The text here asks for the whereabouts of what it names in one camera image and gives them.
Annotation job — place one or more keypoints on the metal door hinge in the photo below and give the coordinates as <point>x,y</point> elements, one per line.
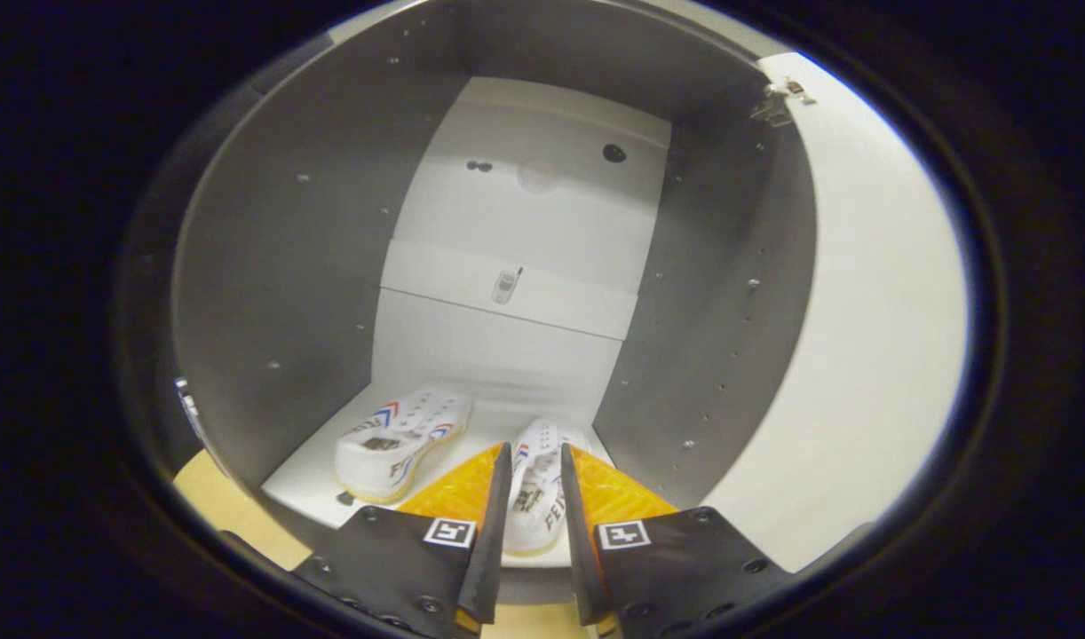
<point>773,102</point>

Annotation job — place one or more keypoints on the white canvas shoe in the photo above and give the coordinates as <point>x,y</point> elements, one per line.
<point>535,497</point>
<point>392,453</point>

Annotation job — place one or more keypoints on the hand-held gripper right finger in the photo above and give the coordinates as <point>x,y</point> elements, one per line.
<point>578,550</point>

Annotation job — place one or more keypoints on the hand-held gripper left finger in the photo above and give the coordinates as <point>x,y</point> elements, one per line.
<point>489,550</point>

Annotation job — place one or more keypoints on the grey shoe cabinet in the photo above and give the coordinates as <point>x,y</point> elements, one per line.
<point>285,266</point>

